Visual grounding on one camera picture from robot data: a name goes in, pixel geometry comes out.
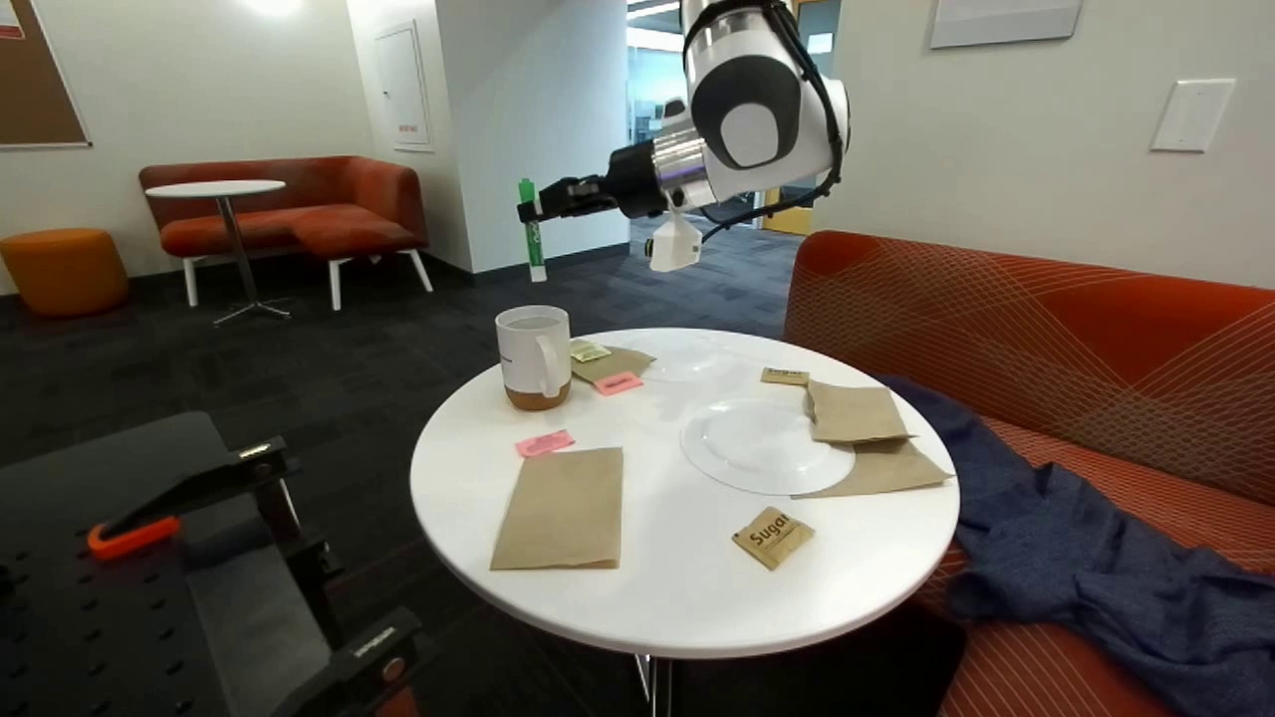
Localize orange sofa with white legs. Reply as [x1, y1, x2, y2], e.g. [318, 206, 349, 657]
[135, 153, 439, 320]

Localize white tall wall panel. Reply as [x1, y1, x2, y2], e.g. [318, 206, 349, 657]
[371, 14, 439, 155]

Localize yellow door frame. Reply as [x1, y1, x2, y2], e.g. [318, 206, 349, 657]
[762, 194, 827, 240]

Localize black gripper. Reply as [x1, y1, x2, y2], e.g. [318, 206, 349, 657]
[516, 139, 676, 226]

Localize green marker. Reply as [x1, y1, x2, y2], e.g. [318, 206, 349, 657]
[515, 176, 552, 285]

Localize black metal post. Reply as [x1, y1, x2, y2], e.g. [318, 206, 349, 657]
[241, 451, 345, 652]

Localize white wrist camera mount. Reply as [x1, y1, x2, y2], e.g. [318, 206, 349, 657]
[646, 215, 706, 277]

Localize white wall whiteboard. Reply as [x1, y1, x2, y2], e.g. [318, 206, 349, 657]
[925, 0, 1089, 57]

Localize large flat brown napkin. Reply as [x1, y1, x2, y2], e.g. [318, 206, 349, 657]
[487, 441, 628, 577]

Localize brown sugar packet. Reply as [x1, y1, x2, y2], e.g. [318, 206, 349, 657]
[730, 500, 819, 575]

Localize dark blue cloth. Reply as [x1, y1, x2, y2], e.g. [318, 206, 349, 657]
[880, 373, 1275, 717]

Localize orange patterned sofa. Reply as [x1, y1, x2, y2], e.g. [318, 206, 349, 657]
[780, 226, 1275, 717]

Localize white square wall panel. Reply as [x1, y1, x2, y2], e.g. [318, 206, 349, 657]
[1146, 72, 1241, 158]

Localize brown wall board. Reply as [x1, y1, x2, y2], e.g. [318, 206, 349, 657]
[0, 0, 92, 153]

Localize folded brown napkin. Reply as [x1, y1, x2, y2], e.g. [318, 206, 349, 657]
[794, 438, 956, 500]
[799, 378, 915, 451]

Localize metal table leg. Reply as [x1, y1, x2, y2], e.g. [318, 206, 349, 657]
[628, 648, 682, 717]

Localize orange round ottoman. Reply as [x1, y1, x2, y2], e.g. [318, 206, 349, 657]
[0, 223, 135, 322]

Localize white mug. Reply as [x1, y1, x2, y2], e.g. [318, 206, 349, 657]
[490, 304, 576, 414]

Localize small round white table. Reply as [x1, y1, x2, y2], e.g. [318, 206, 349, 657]
[142, 176, 296, 330]

